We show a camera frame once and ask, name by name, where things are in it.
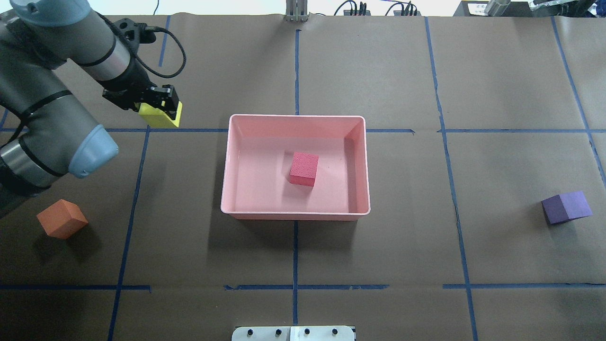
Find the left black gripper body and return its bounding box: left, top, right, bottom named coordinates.
left=102, top=80, right=162, bottom=112

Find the yellow foam block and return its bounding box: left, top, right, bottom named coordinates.
left=138, top=101, right=183, bottom=129

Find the red foam block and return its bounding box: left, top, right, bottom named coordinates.
left=288, top=153, right=320, bottom=187

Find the purple foam block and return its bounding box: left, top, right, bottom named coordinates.
left=541, top=191, right=593, bottom=225

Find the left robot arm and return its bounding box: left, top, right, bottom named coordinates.
left=0, top=0, right=184, bottom=216

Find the pink plastic bin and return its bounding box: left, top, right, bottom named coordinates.
left=221, top=114, right=371, bottom=221

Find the orange foam block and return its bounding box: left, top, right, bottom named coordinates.
left=36, top=199, right=89, bottom=240

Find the metal cylinder weight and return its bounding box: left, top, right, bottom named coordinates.
left=483, top=0, right=511, bottom=17

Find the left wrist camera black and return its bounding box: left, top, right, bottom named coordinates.
left=113, top=18, right=156, bottom=46

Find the aluminium frame post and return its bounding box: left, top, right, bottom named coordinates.
left=284, top=0, right=309, bottom=22

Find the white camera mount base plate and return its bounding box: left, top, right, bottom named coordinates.
left=231, top=325, right=357, bottom=341

